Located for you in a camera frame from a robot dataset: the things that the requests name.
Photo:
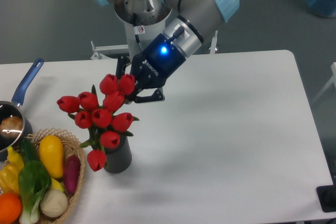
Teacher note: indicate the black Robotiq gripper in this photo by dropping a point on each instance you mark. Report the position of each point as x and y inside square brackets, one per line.
[151, 68]

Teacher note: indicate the red tulip bouquet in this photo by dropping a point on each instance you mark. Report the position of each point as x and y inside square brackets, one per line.
[104, 124]

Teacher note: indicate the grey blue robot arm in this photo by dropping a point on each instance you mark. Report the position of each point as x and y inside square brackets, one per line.
[161, 35]

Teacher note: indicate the dark grey ribbed vase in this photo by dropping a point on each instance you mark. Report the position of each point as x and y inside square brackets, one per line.
[119, 158]

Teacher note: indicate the woven wicker basket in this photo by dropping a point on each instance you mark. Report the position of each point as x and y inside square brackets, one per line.
[71, 147]

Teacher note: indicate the purple eggplant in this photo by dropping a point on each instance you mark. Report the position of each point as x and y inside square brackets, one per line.
[71, 173]

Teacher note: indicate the yellow squash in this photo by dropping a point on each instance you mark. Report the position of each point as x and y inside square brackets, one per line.
[51, 154]

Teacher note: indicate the brown bun in pan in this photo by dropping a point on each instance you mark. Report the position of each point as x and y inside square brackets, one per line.
[11, 127]

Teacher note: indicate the green bok choy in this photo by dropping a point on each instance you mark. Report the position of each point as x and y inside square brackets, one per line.
[33, 182]

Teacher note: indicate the small yellow pepper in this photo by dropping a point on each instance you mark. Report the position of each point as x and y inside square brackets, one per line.
[15, 158]

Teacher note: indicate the white garlic bulb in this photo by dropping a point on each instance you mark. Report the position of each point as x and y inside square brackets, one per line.
[54, 203]

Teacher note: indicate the yellow bell pepper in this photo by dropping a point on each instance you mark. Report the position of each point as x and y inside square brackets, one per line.
[9, 179]

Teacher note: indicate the orange fruit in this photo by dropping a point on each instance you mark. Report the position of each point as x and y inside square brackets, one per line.
[11, 207]

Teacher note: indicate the black device at edge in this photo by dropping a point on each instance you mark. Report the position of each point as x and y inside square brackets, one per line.
[326, 195]

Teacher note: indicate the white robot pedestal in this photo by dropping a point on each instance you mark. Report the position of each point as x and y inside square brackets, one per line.
[185, 23]

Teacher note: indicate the blue handled saucepan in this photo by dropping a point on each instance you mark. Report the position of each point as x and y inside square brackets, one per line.
[12, 108]

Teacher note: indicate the white frame at right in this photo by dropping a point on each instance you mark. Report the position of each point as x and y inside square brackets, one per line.
[328, 86]

